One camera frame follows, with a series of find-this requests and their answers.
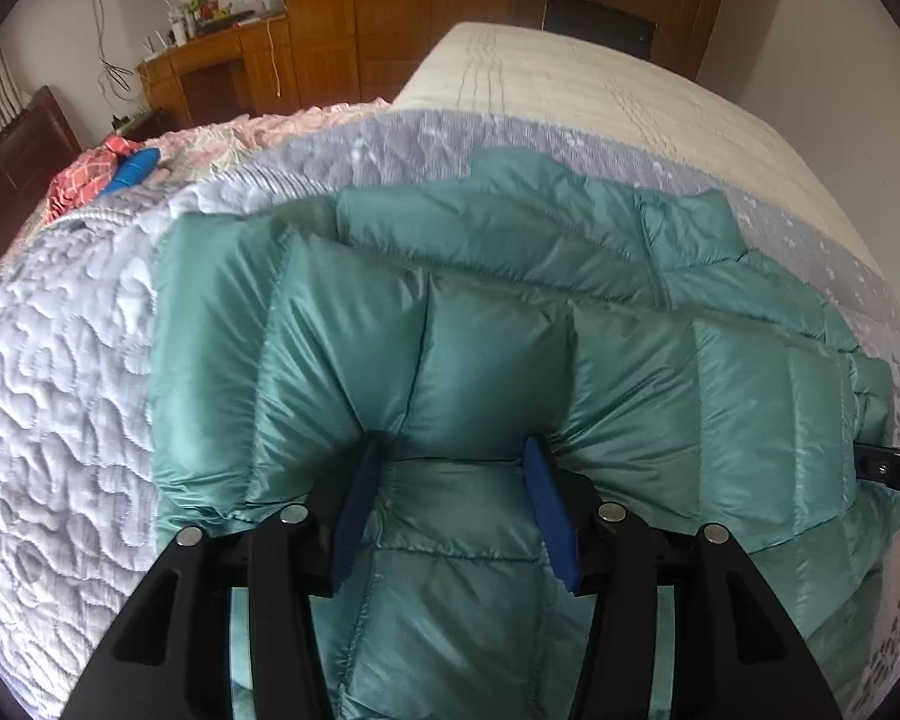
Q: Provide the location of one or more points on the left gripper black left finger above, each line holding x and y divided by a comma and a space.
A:
167, 653

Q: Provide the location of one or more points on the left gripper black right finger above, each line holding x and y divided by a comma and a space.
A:
736, 652

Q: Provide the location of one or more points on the teal puffer down jacket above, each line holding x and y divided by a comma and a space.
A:
690, 377

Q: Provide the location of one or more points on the grey white quilted bedspread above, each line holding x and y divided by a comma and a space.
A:
78, 502

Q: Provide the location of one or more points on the red patterned cloth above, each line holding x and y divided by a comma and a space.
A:
86, 177

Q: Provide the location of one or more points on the blue object on bed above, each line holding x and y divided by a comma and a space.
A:
134, 170

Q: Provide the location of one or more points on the beige woven bed mat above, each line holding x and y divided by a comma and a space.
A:
531, 74

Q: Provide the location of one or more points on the pink floral blanket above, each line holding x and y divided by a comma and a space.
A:
195, 153

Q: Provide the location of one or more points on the dark wooden headboard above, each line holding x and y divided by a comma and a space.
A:
33, 149

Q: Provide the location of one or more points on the black screen at bed foot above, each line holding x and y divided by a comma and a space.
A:
599, 24

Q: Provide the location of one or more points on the wooden desk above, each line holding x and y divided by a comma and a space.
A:
246, 69

